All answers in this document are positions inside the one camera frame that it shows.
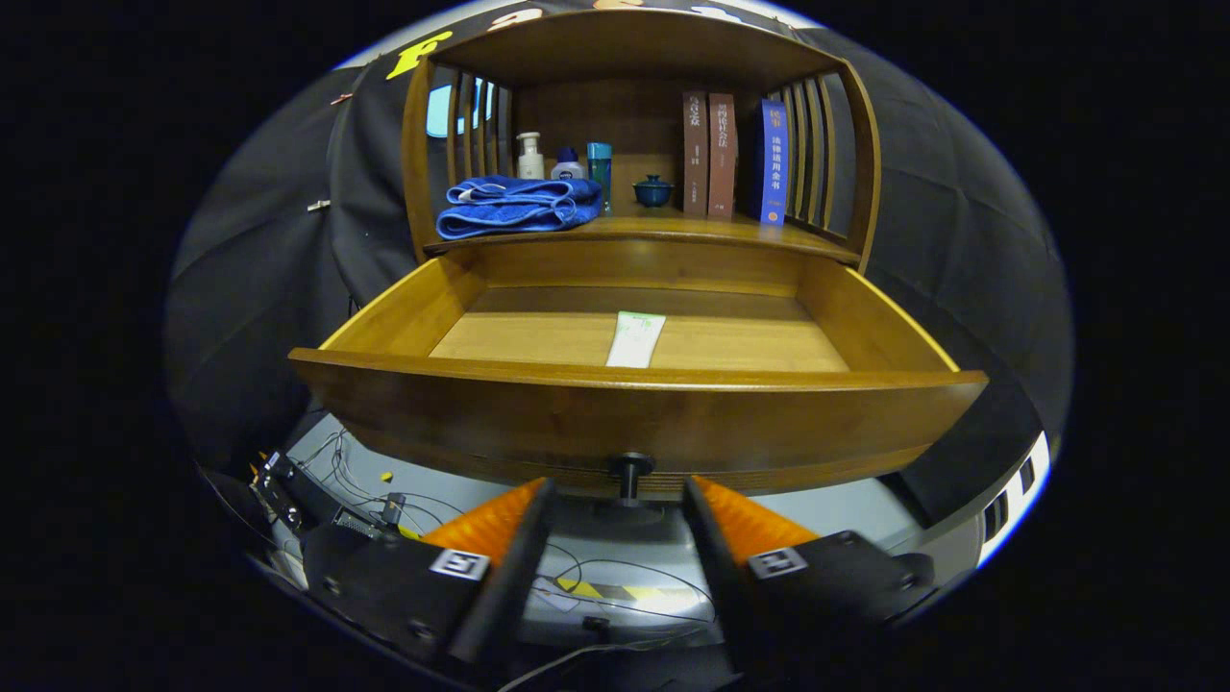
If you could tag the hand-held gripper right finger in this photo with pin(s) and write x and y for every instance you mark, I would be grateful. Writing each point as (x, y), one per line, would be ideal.
(716, 577)

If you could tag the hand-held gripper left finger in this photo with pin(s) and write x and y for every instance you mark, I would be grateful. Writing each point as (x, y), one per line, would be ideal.
(509, 586)

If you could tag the wooden drawer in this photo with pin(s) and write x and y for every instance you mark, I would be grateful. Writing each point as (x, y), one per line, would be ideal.
(577, 423)

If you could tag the white and green tube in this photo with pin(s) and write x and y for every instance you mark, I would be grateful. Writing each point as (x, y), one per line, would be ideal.
(636, 341)

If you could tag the wooden countertop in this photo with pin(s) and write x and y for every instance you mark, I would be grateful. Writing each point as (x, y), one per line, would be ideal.
(673, 229)

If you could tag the wooden cabinet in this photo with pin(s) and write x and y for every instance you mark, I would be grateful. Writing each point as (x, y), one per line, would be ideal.
(615, 115)

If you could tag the yellow black floor tape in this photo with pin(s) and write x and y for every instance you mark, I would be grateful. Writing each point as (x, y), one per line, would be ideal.
(577, 586)

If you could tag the black electronics box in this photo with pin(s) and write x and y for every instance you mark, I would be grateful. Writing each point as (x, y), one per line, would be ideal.
(283, 490)

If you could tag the folded blue towel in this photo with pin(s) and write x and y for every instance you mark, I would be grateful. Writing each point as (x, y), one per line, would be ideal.
(519, 207)

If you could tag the dark blue lidded teacup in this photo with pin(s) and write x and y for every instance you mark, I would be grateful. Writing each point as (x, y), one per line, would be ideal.
(653, 194)

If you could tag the blue book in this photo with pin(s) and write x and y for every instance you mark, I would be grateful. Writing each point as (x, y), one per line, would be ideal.
(774, 163)

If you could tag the white bottle with blue cap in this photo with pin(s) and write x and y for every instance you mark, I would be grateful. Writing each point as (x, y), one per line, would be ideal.
(567, 168)

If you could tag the reddish brown book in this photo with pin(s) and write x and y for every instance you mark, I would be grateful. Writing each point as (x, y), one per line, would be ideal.
(722, 154)

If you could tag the dark brown book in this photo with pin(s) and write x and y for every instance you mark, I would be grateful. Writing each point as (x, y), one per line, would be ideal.
(695, 154)

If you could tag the white pump bottle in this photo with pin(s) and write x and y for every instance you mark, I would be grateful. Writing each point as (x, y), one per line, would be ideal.
(529, 161)

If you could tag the clear blue bottle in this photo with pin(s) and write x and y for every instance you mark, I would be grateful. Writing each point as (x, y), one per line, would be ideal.
(600, 163)

